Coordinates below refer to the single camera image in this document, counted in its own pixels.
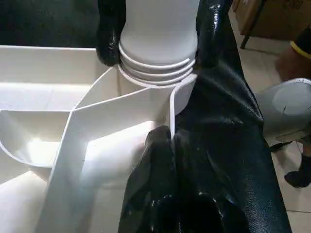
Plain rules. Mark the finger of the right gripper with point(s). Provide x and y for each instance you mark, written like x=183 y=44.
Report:
x=211 y=29
x=109 y=34

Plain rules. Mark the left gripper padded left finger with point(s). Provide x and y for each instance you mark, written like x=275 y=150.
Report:
x=150 y=194

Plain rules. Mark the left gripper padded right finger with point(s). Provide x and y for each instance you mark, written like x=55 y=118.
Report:
x=204 y=204

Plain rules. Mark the white plastic table leg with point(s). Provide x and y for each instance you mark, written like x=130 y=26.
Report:
x=158 y=34

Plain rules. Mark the white plastic table top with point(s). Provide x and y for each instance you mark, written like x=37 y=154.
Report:
x=48 y=97

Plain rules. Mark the black metal rack leg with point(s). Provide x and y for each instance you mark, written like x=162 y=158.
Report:
x=246 y=38

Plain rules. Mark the brown cardboard box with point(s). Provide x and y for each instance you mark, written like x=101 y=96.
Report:
x=272 y=19

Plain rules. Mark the black work mat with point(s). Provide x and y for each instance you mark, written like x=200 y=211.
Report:
x=228 y=121

